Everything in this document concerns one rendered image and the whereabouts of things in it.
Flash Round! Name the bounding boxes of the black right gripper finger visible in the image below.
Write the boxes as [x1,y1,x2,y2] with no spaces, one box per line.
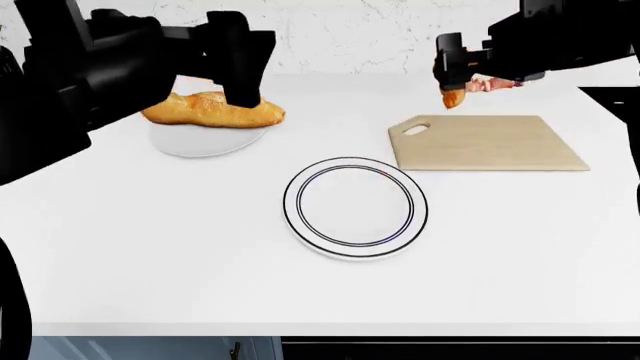
[432,50,476,92]
[436,32,470,54]

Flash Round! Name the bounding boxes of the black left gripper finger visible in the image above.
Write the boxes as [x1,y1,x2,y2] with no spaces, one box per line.
[205,10,251,39]
[219,29,277,110]

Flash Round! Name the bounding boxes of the golden brown croissant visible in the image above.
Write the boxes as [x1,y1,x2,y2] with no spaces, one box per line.
[441,87,468,111]

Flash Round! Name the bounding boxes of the light wooden cutting board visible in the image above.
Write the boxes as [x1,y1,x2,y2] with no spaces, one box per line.
[387,114,592,172]

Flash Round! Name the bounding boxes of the blue-grey cabinet door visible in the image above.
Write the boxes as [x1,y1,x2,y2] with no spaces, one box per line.
[30,336,282,360]

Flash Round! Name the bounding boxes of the pink bacon strips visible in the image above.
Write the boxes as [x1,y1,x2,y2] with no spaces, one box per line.
[464,75,526,93]

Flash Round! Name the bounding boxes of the golden baguette bread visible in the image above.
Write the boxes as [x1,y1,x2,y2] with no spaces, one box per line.
[141,90,287,129]

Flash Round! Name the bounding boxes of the plain white plate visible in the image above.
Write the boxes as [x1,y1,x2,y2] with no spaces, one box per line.
[149,120,268,159]

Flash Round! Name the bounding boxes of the black cooktop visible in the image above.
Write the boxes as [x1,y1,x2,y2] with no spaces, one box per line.
[578,85,640,217]

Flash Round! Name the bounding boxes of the white plate with black rings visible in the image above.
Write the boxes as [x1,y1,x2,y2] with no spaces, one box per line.
[282,156,430,263]

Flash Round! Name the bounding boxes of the black built-in appliance front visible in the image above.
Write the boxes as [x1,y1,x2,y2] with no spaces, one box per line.
[281,336,640,360]

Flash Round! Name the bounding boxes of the black robot torso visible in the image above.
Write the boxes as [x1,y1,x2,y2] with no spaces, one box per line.
[0,236,34,360]

